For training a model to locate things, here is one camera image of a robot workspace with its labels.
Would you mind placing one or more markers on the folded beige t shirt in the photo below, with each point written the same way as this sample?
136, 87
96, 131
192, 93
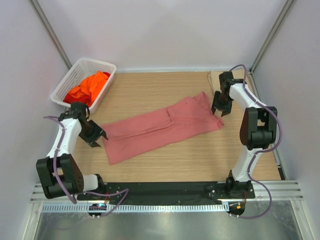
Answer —
215, 80

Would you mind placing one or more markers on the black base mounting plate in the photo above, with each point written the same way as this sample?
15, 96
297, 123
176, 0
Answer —
180, 193

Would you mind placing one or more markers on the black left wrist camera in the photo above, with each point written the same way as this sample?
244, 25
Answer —
80, 110

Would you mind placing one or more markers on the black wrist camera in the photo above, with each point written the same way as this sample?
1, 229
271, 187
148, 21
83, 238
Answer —
226, 78
80, 110

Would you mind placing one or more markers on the aluminium frame post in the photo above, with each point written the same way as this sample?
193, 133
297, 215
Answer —
50, 32
280, 19

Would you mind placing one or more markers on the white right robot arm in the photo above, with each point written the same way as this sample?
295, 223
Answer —
257, 132

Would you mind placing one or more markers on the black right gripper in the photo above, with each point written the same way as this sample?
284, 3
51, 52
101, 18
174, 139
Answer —
226, 109

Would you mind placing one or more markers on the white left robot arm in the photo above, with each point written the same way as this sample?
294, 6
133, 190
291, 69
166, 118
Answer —
58, 172

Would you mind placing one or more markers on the white plastic laundry basket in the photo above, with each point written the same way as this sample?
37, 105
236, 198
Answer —
83, 68

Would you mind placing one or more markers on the white slotted cable duct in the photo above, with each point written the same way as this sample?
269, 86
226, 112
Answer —
100, 208

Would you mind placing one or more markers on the left aluminium frame post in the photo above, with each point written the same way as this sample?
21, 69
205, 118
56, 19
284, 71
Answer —
50, 32

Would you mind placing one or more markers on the right aluminium frame post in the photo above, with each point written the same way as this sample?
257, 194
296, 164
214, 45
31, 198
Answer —
280, 19

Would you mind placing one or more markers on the orange t shirt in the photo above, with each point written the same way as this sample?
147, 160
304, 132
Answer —
88, 90

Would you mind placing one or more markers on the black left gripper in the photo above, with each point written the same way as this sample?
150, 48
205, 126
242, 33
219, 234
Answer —
98, 131

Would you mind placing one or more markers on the pink t shirt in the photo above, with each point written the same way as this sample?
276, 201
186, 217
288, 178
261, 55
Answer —
134, 136

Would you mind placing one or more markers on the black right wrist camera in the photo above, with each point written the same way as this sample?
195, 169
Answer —
226, 78

